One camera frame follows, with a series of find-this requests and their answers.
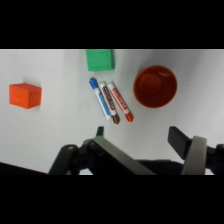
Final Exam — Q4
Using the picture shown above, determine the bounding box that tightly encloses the red marker pen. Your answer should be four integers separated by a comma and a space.
107, 82, 135, 123

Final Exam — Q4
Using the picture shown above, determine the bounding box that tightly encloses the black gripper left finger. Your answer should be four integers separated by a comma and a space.
48, 125, 156, 176

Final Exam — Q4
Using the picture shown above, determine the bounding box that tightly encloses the green block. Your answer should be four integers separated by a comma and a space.
84, 49, 116, 72

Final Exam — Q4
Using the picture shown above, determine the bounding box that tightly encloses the orange block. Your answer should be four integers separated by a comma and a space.
8, 82, 43, 110

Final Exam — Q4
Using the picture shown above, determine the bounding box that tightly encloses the brown marker pen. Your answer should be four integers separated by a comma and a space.
99, 81, 121, 125

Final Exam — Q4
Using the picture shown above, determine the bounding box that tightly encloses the blue marker pen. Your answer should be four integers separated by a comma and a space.
88, 77, 112, 120

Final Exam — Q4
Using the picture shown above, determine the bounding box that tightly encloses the orange cup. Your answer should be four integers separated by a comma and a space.
132, 64, 179, 109

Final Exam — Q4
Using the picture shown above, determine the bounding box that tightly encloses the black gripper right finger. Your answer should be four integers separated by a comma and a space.
167, 125, 224, 176

